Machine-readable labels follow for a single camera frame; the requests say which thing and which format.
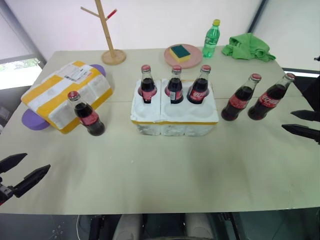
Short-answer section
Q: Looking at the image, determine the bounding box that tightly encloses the white foam lid yellow tape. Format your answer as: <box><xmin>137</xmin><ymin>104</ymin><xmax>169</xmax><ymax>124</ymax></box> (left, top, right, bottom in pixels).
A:
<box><xmin>20</xmin><ymin>60</ymin><xmax>113</xmax><ymax>135</ymax></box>

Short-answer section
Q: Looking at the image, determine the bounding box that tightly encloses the green plastic soda bottle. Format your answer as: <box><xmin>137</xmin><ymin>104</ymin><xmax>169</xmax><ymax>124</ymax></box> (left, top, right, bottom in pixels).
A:
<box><xmin>202</xmin><ymin>19</ymin><xmax>222</xmax><ymax>59</ymax></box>

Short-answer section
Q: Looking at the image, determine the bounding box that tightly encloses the grey window frame post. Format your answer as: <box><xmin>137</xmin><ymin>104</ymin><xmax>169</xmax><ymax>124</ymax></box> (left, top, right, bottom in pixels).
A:
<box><xmin>0</xmin><ymin>0</ymin><xmax>48</xmax><ymax>66</ymax></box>
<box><xmin>246</xmin><ymin>0</ymin><xmax>268</xmax><ymax>34</ymax></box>

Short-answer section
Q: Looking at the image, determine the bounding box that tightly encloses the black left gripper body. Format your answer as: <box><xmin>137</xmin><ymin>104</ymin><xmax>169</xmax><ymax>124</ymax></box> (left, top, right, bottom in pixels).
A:
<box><xmin>0</xmin><ymin>174</ymin><xmax>15</xmax><ymax>206</ymax></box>

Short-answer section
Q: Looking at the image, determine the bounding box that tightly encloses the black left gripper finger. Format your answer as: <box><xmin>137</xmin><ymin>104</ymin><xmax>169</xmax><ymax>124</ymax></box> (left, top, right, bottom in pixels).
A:
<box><xmin>0</xmin><ymin>153</ymin><xmax>28</xmax><ymax>174</ymax></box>
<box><xmin>12</xmin><ymin>164</ymin><xmax>51</xmax><ymax>199</ymax></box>

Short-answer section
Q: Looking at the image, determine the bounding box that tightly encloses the glass cola bottle red cap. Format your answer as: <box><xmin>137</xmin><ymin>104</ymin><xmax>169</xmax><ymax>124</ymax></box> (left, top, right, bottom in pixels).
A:
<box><xmin>186</xmin><ymin>64</ymin><xmax>212</xmax><ymax>106</ymax></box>
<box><xmin>67</xmin><ymin>90</ymin><xmax>106</xmax><ymax>137</ymax></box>
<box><xmin>164</xmin><ymin>65</ymin><xmax>185</xmax><ymax>105</ymax></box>
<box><xmin>140</xmin><ymin>64</ymin><xmax>159</xmax><ymax>105</ymax></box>
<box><xmin>247</xmin><ymin>72</ymin><xmax>297</xmax><ymax>121</ymax></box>
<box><xmin>220</xmin><ymin>73</ymin><xmax>263</xmax><ymax>122</ymax></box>

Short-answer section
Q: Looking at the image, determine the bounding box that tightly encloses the dark bulky object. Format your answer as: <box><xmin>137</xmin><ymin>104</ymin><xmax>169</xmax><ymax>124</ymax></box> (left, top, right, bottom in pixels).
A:
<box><xmin>300</xmin><ymin>71</ymin><xmax>320</xmax><ymax>112</ymax></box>

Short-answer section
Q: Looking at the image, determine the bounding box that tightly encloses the purple oval tray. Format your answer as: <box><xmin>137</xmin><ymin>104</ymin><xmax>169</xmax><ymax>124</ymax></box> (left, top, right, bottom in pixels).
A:
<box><xmin>21</xmin><ymin>64</ymin><xmax>109</xmax><ymax>131</ymax></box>

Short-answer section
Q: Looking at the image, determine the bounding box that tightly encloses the white foam bottle tray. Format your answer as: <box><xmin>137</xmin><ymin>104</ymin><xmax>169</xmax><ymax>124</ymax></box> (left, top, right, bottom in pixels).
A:
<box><xmin>130</xmin><ymin>77</ymin><xmax>221</xmax><ymax>137</ymax></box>

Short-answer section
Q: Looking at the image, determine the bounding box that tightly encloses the pink round plate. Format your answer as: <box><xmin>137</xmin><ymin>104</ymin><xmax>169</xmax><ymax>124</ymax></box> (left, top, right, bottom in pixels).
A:
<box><xmin>163</xmin><ymin>43</ymin><xmax>203</xmax><ymax>70</ymax></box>

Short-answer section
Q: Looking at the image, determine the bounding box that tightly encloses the wooden mug tree stand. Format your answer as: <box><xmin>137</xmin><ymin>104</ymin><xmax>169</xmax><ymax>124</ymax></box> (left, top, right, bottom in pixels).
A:
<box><xmin>80</xmin><ymin>0</ymin><xmax>128</xmax><ymax>66</ymax></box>

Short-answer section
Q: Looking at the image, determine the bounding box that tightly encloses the grey rounded shape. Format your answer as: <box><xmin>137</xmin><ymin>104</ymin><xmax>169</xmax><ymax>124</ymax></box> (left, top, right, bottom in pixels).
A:
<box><xmin>185</xmin><ymin>213</ymin><xmax>215</xmax><ymax>240</ymax></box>
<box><xmin>112</xmin><ymin>214</ymin><xmax>141</xmax><ymax>240</ymax></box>

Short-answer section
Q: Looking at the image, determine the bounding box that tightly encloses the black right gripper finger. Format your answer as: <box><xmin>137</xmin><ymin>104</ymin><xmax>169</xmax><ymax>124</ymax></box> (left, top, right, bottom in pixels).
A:
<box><xmin>281</xmin><ymin>123</ymin><xmax>320</xmax><ymax>146</ymax></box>
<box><xmin>290</xmin><ymin>109</ymin><xmax>320</xmax><ymax>123</ymax></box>

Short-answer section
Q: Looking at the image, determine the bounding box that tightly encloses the yellow green sponge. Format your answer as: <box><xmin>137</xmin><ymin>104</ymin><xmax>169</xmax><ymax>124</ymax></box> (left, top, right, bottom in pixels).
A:
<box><xmin>168</xmin><ymin>44</ymin><xmax>192</xmax><ymax>64</ymax></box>

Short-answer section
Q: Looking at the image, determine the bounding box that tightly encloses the green crumpled cloth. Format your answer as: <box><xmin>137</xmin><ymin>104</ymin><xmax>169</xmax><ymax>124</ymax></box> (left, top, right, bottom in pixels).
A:
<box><xmin>221</xmin><ymin>32</ymin><xmax>277</xmax><ymax>62</ymax></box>

